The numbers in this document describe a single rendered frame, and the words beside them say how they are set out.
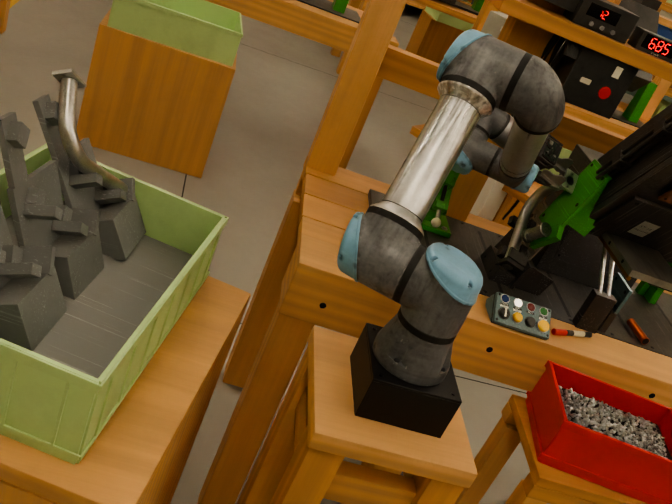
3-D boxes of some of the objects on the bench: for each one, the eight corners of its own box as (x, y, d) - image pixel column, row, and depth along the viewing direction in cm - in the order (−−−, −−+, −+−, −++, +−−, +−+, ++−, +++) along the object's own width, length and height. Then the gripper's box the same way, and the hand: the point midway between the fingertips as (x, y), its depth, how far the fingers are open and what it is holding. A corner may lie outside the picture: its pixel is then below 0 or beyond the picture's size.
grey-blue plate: (605, 334, 192) (634, 292, 185) (599, 332, 191) (628, 290, 185) (594, 314, 200) (622, 273, 194) (588, 312, 200) (615, 270, 193)
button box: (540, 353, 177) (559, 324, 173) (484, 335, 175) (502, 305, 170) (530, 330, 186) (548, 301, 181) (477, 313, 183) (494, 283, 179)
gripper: (518, 148, 177) (580, 195, 183) (533, 113, 180) (593, 160, 187) (496, 157, 184) (557, 202, 191) (511, 123, 188) (570, 168, 194)
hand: (563, 181), depth 191 cm, fingers closed on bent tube, 3 cm apart
